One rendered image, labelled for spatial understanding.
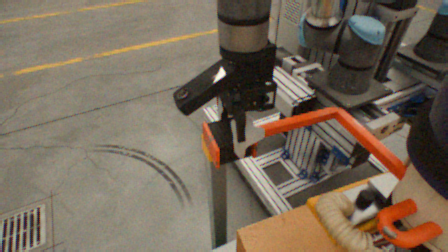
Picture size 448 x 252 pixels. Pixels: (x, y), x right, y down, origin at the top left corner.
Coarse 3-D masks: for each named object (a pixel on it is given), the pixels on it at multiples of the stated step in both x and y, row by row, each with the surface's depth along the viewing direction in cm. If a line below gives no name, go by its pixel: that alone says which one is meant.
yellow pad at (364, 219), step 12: (348, 192) 58; (360, 192) 55; (372, 192) 58; (312, 204) 56; (360, 204) 55; (372, 204) 56; (384, 204) 56; (360, 216) 54; (372, 216) 54; (324, 228) 53; (360, 228) 52; (372, 228) 53; (336, 240) 51
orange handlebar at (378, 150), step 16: (320, 112) 59; (336, 112) 60; (272, 128) 56; (288, 128) 57; (352, 128) 56; (368, 144) 53; (384, 160) 50; (400, 160) 49; (400, 176) 48; (384, 208) 42; (400, 208) 42; (416, 208) 42; (384, 224) 40; (432, 224) 40; (400, 240) 38; (416, 240) 38
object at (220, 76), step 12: (204, 72) 44; (216, 72) 43; (228, 72) 42; (192, 84) 44; (204, 84) 43; (216, 84) 42; (228, 84) 43; (180, 96) 43; (192, 96) 43; (204, 96) 43; (180, 108) 43; (192, 108) 44
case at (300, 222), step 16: (304, 208) 73; (256, 224) 70; (272, 224) 70; (288, 224) 70; (304, 224) 70; (240, 240) 67; (256, 240) 67; (272, 240) 67; (288, 240) 67; (304, 240) 67; (320, 240) 67
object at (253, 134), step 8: (232, 120) 48; (248, 120) 48; (232, 128) 49; (248, 128) 49; (256, 128) 49; (248, 136) 49; (256, 136) 50; (240, 144) 48; (248, 144) 50; (240, 152) 50
